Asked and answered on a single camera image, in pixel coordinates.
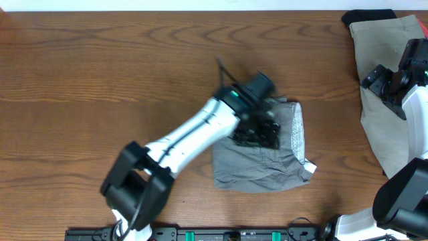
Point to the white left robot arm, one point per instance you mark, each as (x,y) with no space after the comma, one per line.
(138,185)

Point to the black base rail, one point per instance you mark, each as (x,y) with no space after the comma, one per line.
(296,233)

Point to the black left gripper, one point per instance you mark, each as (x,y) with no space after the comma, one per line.
(267,140)

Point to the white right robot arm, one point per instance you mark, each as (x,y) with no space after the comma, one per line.
(399,210)

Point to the beige khaki shorts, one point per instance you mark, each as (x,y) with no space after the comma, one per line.
(379,45)

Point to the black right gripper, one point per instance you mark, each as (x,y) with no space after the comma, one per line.
(376,82)

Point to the black garment in pile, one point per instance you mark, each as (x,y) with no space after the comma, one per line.
(358,15)

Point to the grey shorts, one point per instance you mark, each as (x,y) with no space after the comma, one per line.
(261,169)

